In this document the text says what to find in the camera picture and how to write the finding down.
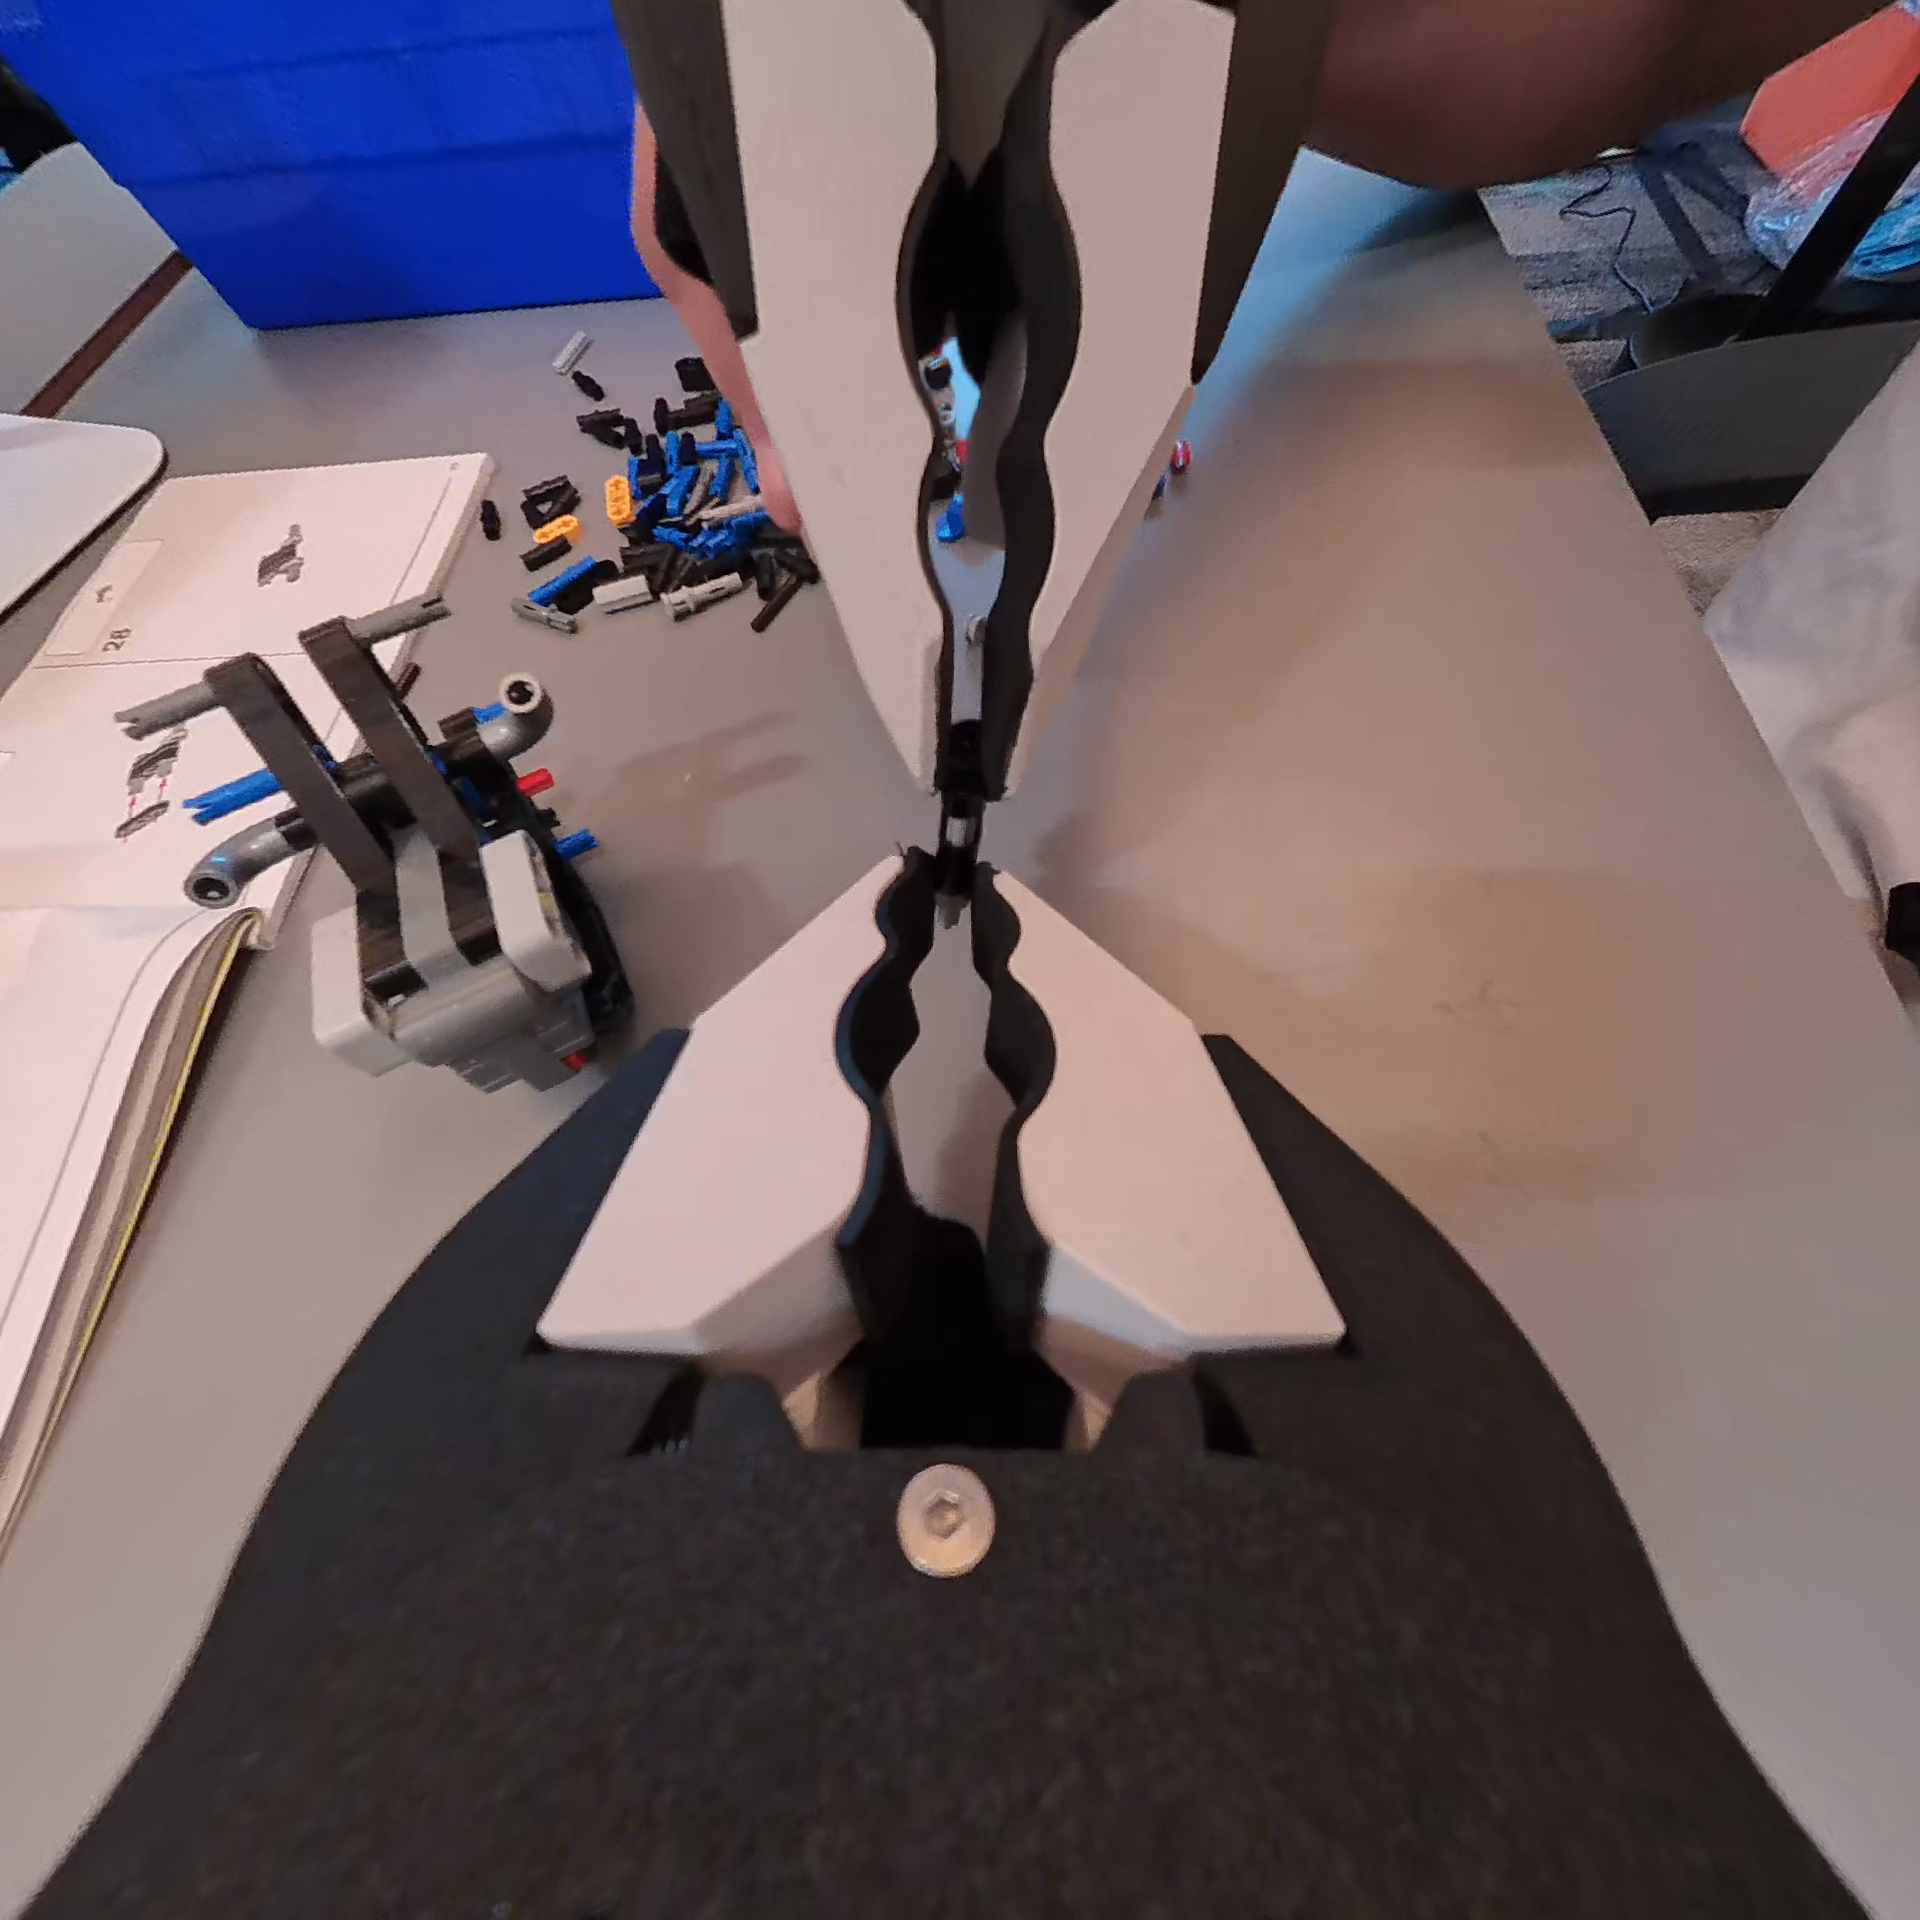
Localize person's right forearm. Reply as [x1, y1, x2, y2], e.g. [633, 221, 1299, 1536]
[1299, 0, 1862, 194]

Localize white instruction booklet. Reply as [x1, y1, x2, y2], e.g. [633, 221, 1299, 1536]
[0, 448, 496, 1547]

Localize black lego connector grey axles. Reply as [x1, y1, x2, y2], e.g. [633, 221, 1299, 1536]
[932, 720, 1000, 932]

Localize black office chair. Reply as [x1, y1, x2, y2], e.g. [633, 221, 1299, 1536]
[1562, 91, 1920, 517]

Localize pile of small lego pins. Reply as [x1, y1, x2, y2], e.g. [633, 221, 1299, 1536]
[477, 332, 827, 634]

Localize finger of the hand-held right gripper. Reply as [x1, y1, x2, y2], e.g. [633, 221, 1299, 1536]
[960, 0, 1234, 799]
[717, 0, 965, 795]

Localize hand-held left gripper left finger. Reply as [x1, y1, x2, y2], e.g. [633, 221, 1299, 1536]
[534, 851, 922, 1400]

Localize blue plastic bin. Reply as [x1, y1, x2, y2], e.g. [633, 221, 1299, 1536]
[0, 0, 660, 332]

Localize partly built lego truck chassis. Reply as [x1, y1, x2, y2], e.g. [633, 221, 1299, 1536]
[111, 592, 633, 1095]

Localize person's right hand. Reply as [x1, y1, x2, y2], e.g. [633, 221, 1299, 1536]
[627, 105, 813, 543]

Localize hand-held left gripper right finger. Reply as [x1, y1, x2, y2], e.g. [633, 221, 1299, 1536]
[968, 866, 1348, 1373]

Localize orange object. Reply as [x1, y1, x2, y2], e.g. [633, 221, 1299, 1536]
[1740, 0, 1920, 173]

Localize white document stand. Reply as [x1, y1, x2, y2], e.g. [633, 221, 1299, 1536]
[0, 414, 167, 618]

